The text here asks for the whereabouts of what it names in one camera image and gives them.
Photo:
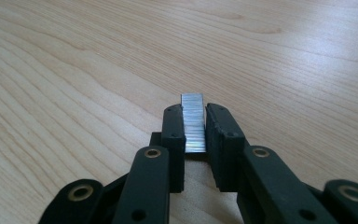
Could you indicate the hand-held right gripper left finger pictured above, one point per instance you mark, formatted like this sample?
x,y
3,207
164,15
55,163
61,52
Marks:
x,y
174,146

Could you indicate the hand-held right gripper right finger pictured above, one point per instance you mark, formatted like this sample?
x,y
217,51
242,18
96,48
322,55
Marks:
x,y
223,149

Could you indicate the silver staple strip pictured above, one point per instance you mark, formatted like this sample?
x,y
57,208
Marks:
x,y
194,124

